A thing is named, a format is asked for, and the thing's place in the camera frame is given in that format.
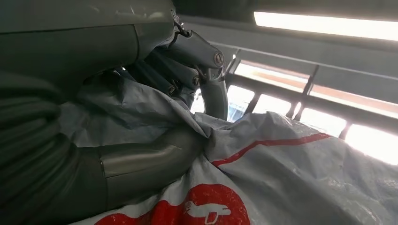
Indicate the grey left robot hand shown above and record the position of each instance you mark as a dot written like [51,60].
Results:
[77,31]

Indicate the grey poly bag black lettering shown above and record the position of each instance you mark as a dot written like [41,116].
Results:
[280,174]

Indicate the long ceiling light strip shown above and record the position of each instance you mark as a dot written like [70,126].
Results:
[326,26]

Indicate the dark window frame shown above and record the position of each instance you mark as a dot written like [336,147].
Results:
[326,107]

